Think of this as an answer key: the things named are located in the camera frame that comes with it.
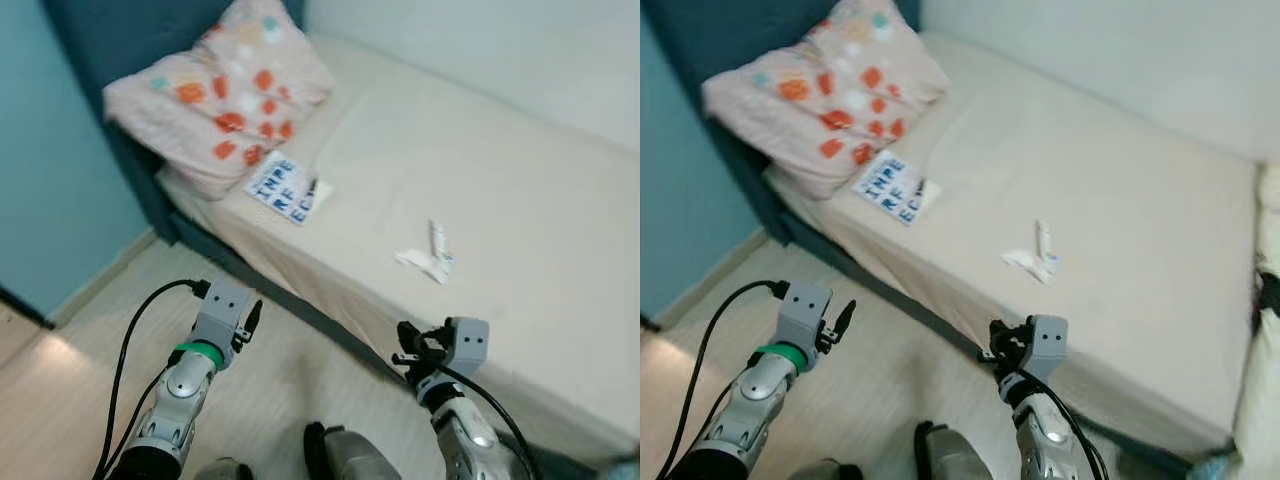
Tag white tissue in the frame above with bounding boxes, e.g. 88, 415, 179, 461
1000, 248, 1056, 286
393, 248, 451, 286

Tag white book blue lettering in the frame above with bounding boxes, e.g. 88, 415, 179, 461
245, 150, 336, 227
852, 150, 943, 227

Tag pink pillow orange patches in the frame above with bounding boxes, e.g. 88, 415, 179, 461
103, 0, 336, 201
702, 0, 951, 201

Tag white ointment tube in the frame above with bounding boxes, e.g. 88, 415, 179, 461
428, 220, 453, 276
1035, 218, 1059, 276

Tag grey robot right leg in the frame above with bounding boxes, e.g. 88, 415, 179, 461
303, 422, 401, 480
913, 420, 1001, 480

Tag cream bed mattress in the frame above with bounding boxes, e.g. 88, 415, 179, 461
765, 30, 1261, 461
155, 30, 641, 461

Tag cream cartoon print blanket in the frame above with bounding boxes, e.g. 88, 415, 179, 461
1230, 165, 1280, 480

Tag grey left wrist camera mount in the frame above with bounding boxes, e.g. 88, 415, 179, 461
190, 280, 253, 351
775, 280, 834, 351

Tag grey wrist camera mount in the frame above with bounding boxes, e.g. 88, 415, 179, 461
190, 280, 253, 351
440, 317, 491, 379
1025, 315, 1069, 376
775, 280, 834, 351

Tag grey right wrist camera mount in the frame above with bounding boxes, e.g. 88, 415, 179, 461
1025, 315, 1069, 376
440, 317, 491, 379

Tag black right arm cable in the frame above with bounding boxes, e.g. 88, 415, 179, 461
1015, 370, 1111, 480
430, 365, 541, 480

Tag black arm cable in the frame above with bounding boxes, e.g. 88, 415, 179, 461
1015, 370, 1111, 480
430, 365, 541, 480
655, 280, 791, 476
95, 280, 211, 476

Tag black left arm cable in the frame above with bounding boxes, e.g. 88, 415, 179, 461
655, 280, 791, 476
95, 280, 211, 476

